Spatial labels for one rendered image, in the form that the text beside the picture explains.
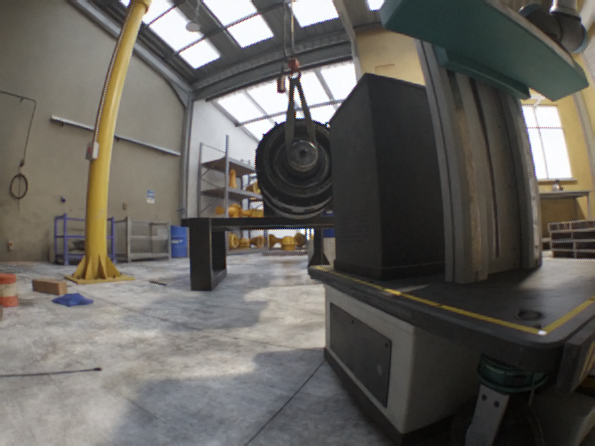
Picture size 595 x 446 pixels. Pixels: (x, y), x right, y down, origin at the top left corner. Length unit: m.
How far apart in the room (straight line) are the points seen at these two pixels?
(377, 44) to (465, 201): 7.12
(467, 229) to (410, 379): 0.30
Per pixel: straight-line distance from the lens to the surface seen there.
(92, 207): 3.38
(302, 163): 1.39
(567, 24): 1.10
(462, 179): 0.59
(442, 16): 0.58
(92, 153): 3.43
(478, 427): 0.46
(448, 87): 0.67
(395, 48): 7.45
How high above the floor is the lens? 0.42
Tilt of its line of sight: 4 degrees up
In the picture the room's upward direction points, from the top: 2 degrees counter-clockwise
